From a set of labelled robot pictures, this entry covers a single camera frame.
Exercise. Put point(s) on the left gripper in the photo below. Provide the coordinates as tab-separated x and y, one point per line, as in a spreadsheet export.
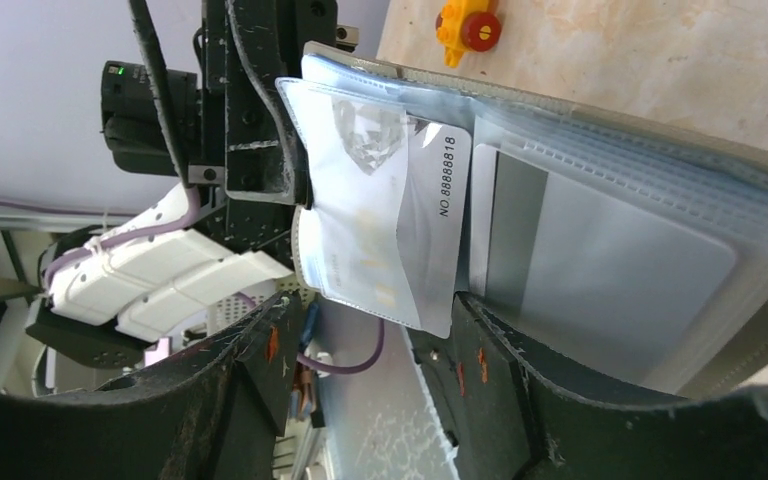
223	130

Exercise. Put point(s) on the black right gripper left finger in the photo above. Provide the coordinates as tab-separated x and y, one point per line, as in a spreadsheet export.
211	411

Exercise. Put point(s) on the grey card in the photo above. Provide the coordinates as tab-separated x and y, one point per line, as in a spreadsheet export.
605	281

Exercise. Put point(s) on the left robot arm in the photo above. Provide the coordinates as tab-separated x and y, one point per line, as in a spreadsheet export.
109	294

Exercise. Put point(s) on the yellow toy brick car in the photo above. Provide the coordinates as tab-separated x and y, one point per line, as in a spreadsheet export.
467	26

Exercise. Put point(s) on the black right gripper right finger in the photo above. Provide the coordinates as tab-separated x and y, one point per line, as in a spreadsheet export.
513	408

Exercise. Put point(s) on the silver VIP card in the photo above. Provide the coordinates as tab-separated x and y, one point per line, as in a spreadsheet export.
383	232

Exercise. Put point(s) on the grey leather card holder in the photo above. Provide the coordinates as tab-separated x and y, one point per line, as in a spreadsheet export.
719	195

